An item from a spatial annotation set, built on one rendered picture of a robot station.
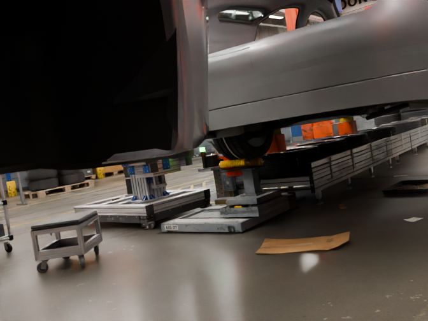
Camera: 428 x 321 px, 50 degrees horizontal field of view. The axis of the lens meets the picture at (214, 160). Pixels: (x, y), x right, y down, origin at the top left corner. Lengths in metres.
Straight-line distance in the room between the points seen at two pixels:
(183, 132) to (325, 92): 1.83
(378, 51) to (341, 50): 0.17
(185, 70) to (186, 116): 0.06
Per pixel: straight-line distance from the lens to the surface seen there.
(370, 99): 2.31
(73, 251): 3.35
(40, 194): 10.76
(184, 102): 0.57
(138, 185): 4.75
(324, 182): 4.39
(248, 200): 3.67
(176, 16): 0.59
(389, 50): 2.26
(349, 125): 5.95
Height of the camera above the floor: 0.76
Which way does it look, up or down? 3 degrees down
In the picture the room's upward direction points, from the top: 9 degrees counter-clockwise
